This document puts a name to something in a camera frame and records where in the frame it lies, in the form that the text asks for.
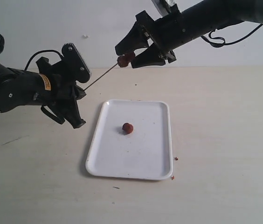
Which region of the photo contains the white rectangular plastic tray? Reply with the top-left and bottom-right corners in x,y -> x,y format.
85,99 -> 173,181

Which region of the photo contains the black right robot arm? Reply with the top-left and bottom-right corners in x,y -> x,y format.
115,0 -> 263,68

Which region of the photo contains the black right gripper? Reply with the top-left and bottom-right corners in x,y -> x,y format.
115,10 -> 183,69

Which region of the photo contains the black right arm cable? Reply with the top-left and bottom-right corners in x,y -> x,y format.
201,23 -> 263,49

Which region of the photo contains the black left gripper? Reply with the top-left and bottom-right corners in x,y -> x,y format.
36,57 -> 86,129

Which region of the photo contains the thin metal skewer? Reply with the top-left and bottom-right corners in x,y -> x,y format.
84,63 -> 118,91

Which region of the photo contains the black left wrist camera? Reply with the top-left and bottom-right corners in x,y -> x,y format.
62,43 -> 91,84

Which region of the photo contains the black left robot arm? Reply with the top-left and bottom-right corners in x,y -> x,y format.
0,57 -> 86,129

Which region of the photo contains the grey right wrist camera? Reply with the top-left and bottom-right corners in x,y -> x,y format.
152,0 -> 179,17

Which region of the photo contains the red fruit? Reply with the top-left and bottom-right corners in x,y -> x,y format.
122,123 -> 134,134
125,52 -> 136,63
117,55 -> 130,68

